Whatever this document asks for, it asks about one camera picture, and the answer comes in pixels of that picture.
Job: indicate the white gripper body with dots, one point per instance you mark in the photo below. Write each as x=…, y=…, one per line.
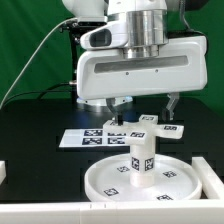
x=179, y=67

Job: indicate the white L-shaped fence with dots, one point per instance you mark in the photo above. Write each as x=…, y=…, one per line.
x=209, y=210

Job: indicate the white round table top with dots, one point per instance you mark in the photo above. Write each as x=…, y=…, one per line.
x=113, y=179

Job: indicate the black camera on stand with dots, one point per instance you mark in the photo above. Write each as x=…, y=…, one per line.
x=76, y=28

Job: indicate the white block at left edge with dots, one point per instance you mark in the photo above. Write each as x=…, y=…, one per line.
x=2, y=171

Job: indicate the white marker sheet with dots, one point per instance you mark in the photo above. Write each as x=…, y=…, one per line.
x=80, y=138

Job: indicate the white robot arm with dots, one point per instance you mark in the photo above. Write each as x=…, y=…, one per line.
x=130, y=54

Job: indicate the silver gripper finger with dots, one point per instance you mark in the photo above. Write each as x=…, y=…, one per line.
x=168, y=111
x=117, y=115

